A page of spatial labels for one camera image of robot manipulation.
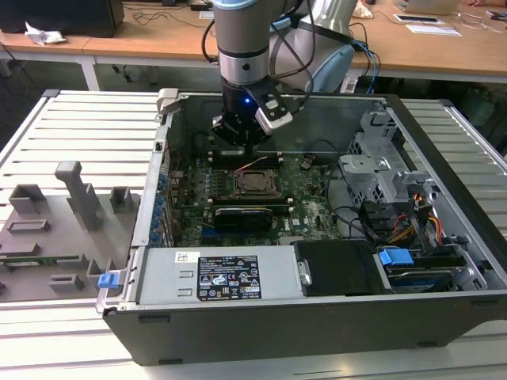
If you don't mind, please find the small silver CPU plate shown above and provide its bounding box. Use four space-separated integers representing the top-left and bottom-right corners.
241 173 275 191

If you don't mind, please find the metal socket cover frame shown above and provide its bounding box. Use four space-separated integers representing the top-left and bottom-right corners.
233 169 285 199

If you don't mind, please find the RAM slot with white clip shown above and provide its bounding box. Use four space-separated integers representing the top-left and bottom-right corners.
208 150 283 159
206 203 295 215
205 196 295 206
208 158 284 168

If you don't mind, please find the CPU socket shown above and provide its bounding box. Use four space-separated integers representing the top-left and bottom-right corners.
231 168 286 200

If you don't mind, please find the wooden desk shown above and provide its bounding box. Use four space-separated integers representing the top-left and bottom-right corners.
0 0 507 85

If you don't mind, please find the black graphics card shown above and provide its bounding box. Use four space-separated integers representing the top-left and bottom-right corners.
213 205 274 234

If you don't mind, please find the green motherboard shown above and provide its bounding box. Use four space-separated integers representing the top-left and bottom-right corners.
170 154 346 247

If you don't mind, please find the metal drive cage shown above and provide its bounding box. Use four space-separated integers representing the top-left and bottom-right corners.
338 112 439 238

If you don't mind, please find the white crumpled object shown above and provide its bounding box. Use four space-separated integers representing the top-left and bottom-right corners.
355 0 376 20

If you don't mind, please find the grey power supply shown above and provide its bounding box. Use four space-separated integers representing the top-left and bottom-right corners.
134 244 302 306

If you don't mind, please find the black plastic shroud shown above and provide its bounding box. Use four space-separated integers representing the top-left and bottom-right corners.
293 239 387 298

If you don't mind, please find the flat dark tablet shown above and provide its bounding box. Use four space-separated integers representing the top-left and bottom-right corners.
393 13 440 25

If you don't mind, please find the black box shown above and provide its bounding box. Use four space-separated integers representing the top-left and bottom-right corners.
0 0 126 40

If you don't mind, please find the white paper sheet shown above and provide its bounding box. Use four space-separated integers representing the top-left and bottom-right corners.
406 23 463 37

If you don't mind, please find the grey laptop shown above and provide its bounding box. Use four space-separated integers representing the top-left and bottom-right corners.
395 0 457 13

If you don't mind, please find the crumpled white paper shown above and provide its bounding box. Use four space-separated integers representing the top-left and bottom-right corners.
24 21 67 45

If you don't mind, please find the blue disk carrier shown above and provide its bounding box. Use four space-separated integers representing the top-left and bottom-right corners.
378 247 414 277

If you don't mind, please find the blue case latch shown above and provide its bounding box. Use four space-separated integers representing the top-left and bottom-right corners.
97 272 120 291

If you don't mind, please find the grey parts rack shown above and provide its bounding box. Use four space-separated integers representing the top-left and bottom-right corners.
0 160 143 305

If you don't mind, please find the black PC case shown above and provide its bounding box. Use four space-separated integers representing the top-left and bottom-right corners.
97 87 507 367

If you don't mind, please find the green RAM stick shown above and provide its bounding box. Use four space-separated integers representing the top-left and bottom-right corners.
0 255 80 265

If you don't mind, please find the hard disk with blue label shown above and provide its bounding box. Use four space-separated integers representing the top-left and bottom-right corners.
386 267 456 295

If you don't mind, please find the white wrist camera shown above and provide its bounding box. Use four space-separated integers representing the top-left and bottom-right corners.
253 93 295 131

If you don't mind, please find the grey case latch handle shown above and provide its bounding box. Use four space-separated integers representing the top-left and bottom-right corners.
156 87 182 116

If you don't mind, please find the thin black cable loop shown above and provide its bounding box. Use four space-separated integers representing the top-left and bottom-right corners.
305 138 345 159

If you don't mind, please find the blue cable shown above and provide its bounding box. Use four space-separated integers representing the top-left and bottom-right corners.
351 39 382 96

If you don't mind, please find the yellow and red wire bundle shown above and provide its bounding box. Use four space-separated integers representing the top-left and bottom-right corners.
411 192 444 243

